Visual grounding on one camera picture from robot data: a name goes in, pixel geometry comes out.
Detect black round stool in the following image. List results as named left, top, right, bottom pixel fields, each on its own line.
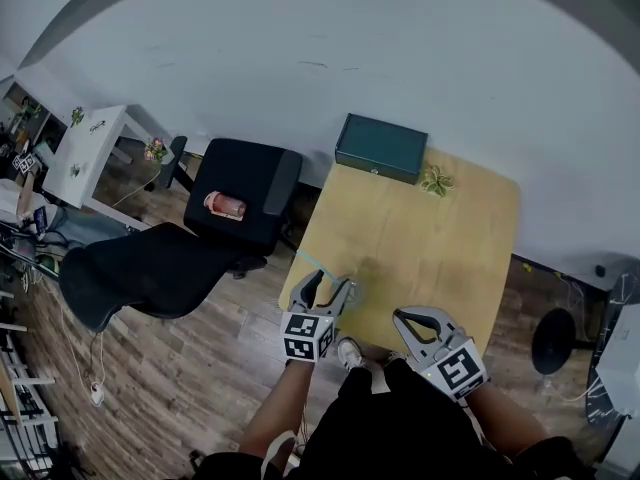
left=530, top=307, right=578, bottom=376

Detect pink drink bottle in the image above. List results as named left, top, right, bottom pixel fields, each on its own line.
left=202, top=190, right=248, bottom=222

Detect black marble-pattern panel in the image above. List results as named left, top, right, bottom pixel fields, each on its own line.
left=583, top=269, right=640, bottom=428

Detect small flower pot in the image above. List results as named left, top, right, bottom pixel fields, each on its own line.
left=143, top=136, right=174, bottom=165

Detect white desk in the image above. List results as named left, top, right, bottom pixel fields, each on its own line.
left=41, top=103, right=152, bottom=230

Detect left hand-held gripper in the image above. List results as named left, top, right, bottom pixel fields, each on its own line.
left=279, top=269, right=352, bottom=364

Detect person's right forearm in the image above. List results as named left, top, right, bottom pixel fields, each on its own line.
left=462, top=379, right=550, bottom=460

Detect white cabinet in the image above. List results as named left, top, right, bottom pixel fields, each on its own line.
left=596, top=302, right=640, bottom=420

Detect dark green box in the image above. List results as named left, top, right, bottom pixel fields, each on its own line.
left=334, top=112, right=429, bottom=186

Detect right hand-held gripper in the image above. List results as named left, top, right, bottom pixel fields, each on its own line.
left=392, top=306, right=490, bottom=402

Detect person's left forearm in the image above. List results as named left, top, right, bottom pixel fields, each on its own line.
left=238, top=359, right=315, bottom=463

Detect black office chair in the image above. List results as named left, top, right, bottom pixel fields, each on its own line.
left=157, top=134, right=197, bottom=194
left=58, top=137, right=304, bottom=334

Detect person's black clothing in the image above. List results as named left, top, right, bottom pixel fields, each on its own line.
left=193, top=356, right=597, bottom=480

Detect pale green straw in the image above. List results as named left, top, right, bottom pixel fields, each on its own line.
left=296, top=249, right=338, bottom=284

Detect small green plant decoration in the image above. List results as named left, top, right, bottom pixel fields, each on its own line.
left=419, top=163, right=456, bottom=199

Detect person's left white shoe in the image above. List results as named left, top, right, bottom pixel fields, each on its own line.
left=336, top=336, right=366, bottom=370

